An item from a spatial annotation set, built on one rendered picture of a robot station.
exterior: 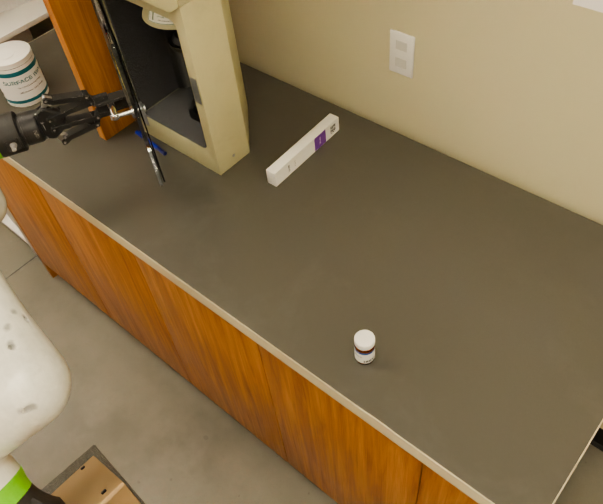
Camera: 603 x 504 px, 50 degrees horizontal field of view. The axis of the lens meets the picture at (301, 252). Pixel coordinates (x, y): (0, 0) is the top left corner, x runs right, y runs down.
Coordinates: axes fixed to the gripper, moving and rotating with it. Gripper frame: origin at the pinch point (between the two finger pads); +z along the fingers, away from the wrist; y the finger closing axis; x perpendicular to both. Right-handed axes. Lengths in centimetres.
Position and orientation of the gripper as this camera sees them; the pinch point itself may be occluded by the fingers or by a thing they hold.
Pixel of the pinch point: (111, 102)
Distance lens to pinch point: 157.3
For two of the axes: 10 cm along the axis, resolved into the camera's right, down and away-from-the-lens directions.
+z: 9.2, -3.4, 1.8
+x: -3.8, -6.9, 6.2
